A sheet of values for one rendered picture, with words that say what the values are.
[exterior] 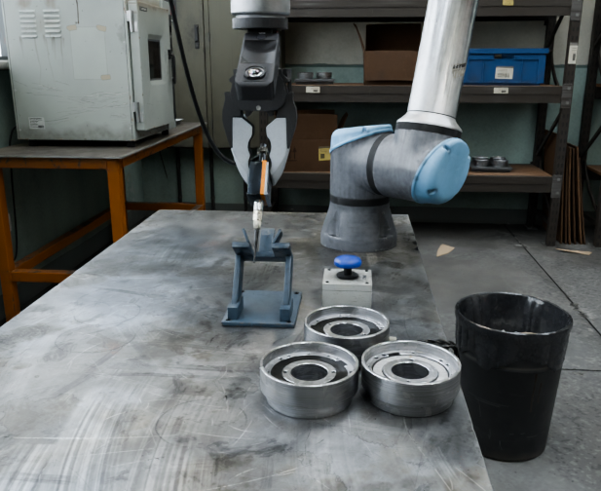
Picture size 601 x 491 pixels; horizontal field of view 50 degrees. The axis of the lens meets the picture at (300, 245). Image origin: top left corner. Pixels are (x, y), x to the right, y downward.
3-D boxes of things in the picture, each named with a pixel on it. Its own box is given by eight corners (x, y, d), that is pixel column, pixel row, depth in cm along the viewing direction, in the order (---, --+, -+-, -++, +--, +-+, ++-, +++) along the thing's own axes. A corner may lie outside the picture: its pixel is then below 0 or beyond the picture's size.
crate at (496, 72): (529, 83, 430) (533, 49, 424) (544, 86, 393) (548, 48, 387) (450, 83, 434) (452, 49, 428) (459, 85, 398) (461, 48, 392)
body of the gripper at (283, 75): (293, 112, 90) (293, 20, 87) (287, 117, 82) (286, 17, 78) (240, 111, 91) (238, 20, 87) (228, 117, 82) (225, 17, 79)
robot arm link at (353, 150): (355, 185, 134) (356, 119, 130) (409, 194, 125) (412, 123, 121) (316, 193, 125) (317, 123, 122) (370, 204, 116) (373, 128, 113)
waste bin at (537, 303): (571, 472, 186) (589, 336, 174) (453, 467, 189) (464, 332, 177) (540, 411, 219) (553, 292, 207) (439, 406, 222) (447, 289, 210)
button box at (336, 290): (371, 315, 91) (372, 283, 90) (321, 313, 92) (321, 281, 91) (370, 295, 99) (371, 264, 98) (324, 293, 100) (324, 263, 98)
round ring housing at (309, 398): (290, 434, 62) (290, 396, 61) (244, 388, 71) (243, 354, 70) (377, 405, 67) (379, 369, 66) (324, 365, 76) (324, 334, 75)
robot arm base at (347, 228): (322, 231, 136) (322, 185, 133) (394, 233, 135) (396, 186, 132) (318, 251, 122) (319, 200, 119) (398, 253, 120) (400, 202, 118)
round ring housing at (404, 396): (477, 411, 66) (480, 375, 65) (384, 428, 63) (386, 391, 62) (429, 367, 76) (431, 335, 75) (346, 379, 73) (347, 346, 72)
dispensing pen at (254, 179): (240, 256, 80) (250, 136, 85) (244, 266, 84) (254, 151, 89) (257, 257, 80) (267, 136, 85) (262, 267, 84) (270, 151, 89)
